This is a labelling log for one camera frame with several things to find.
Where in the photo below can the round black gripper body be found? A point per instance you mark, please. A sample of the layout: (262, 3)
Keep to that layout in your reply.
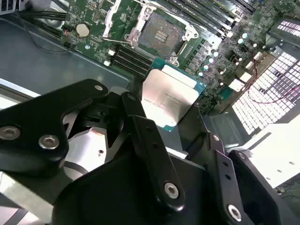
(112, 192)

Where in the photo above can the metal socket cover frame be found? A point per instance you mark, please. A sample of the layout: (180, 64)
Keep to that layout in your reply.
(108, 21)

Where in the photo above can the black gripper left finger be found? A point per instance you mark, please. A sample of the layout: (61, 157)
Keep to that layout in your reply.
(35, 112)

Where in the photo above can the silver CPU green rim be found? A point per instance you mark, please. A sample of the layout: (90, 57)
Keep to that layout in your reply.
(168, 93)

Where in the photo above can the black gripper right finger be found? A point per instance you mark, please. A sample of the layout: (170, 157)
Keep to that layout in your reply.
(220, 168)

